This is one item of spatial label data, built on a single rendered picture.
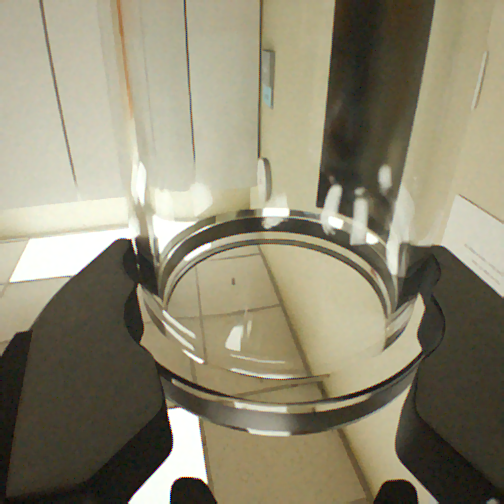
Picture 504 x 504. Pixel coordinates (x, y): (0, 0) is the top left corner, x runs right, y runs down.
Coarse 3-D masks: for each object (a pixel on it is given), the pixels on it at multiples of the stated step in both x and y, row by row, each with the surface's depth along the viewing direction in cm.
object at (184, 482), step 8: (176, 480) 5; (184, 480) 5; (192, 480) 5; (200, 480) 5; (392, 480) 5; (400, 480) 5; (176, 488) 5; (184, 488) 5; (192, 488) 5; (200, 488) 5; (208, 488) 5; (384, 488) 5; (392, 488) 5; (400, 488) 5; (408, 488) 5; (176, 496) 5; (184, 496) 5; (192, 496) 5; (200, 496) 5; (208, 496) 5; (376, 496) 5; (384, 496) 5; (392, 496) 5; (400, 496) 5; (408, 496) 5; (416, 496) 5
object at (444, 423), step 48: (432, 288) 9; (480, 288) 9; (432, 336) 9; (480, 336) 8; (432, 384) 7; (480, 384) 7; (432, 432) 6; (480, 432) 6; (432, 480) 6; (480, 480) 5
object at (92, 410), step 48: (96, 288) 9; (48, 336) 8; (96, 336) 8; (48, 384) 7; (96, 384) 7; (144, 384) 7; (48, 432) 6; (96, 432) 6; (144, 432) 6; (48, 480) 5; (96, 480) 5; (144, 480) 7
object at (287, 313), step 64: (128, 0) 6; (192, 0) 5; (256, 0) 5; (320, 0) 5; (384, 0) 5; (448, 0) 5; (128, 64) 7; (192, 64) 6; (256, 64) 6; (320, 64) 6; (384, 64) 6; (448, 64) 6; (128, 128) 8; (192, 128) 6; (256, 128) 6; (320, 128) 6; (384, 128) 6; (448, 128) 7; (128, 192) 9; (192, 192) 7; (256, 192) 7; (320, 192) 7; (384, 192) 7; (448, 192) 9; (192, 256) 8; (256, 256) 7; (320, 256) 7; (384, 256) 8; (192, 320) 9; (256, 320) 8; (320, 320) 8; (384, 320) 9; (192, 384) 9; (256, 384) 9; (320, 384) 9; (384, 384) 9
